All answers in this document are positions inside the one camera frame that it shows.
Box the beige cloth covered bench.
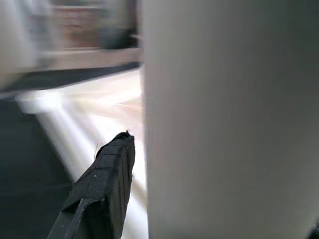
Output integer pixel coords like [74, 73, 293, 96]
[32, 47, 145, 69]

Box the white plastic table top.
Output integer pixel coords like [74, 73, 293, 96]
[14, 66, 148, 200]

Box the black table cloth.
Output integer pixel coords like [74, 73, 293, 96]
[0, 63, 145, 239]

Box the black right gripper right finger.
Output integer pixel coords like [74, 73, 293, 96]
[309, 223, 319, 239]

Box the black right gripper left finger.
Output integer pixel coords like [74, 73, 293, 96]
[46, 131, 136, 239]

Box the white plastic table leg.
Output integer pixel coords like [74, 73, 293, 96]
[141, 0, 319, 239]

